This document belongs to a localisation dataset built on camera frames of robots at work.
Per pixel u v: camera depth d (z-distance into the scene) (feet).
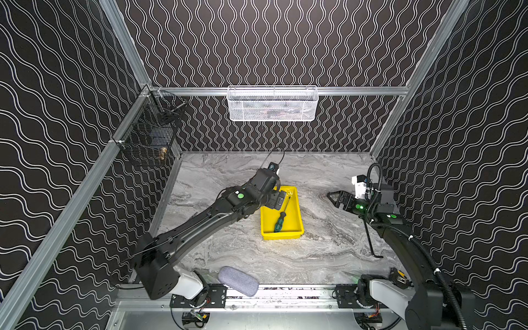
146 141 3.08
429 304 1.30
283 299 2.46
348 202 2.35
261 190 1.82
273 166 2.16
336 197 2.44
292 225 3.06
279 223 2.96
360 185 2.45
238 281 2.49
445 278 1.35
